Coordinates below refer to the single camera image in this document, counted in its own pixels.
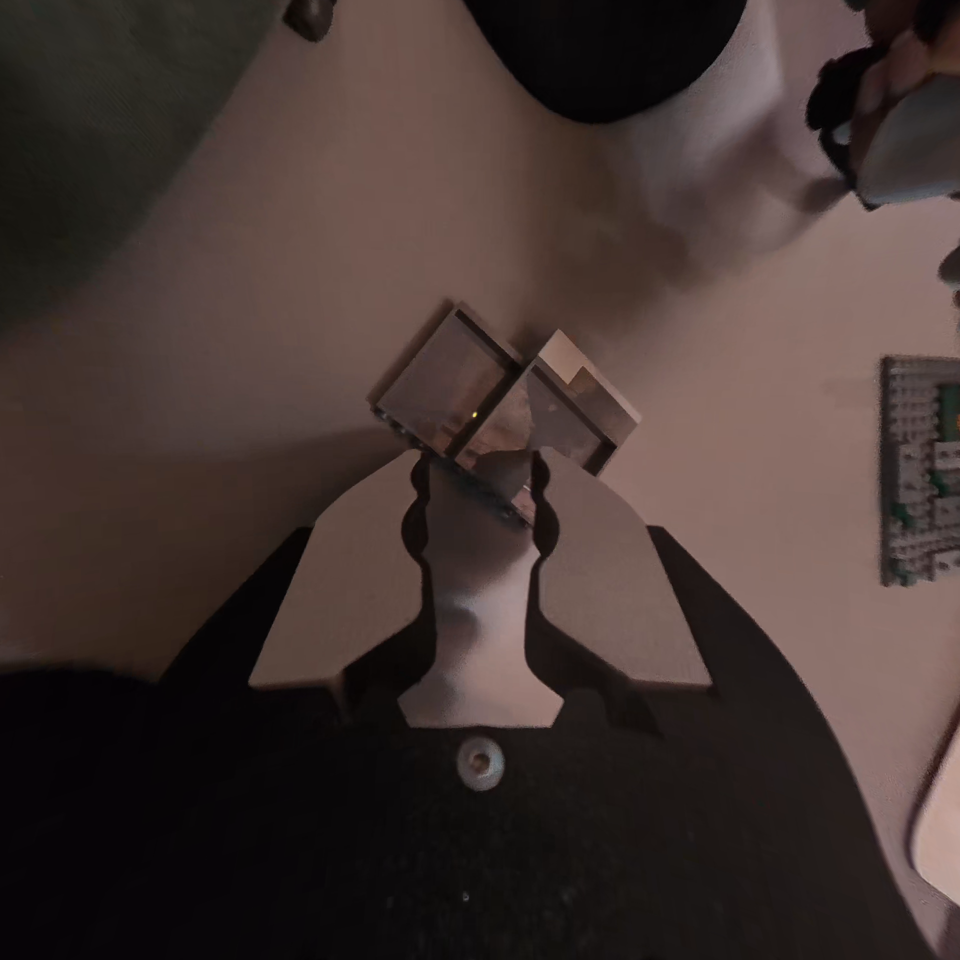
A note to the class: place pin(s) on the small dark plastic piece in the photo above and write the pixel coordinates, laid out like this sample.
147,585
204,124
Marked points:
309,19

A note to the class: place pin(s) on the black dimpled armrest pad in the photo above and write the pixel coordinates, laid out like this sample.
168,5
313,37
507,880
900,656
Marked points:
600,52

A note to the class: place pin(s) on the person's left hand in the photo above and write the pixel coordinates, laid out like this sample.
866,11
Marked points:
900,64

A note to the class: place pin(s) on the dark grey brick baseplate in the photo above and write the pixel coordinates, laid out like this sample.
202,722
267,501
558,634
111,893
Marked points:
911,465

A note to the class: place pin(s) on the grey desk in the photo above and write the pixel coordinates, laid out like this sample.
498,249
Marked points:
225,390

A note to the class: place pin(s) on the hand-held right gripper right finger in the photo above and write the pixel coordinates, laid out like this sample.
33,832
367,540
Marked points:
615,592

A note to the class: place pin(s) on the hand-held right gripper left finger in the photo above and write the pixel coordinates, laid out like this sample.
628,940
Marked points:
337,585

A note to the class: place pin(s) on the person in green sweatshirt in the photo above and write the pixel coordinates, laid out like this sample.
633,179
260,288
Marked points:
90,135

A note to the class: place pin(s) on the long grey brick assembly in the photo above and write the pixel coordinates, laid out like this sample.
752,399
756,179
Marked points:
442,382

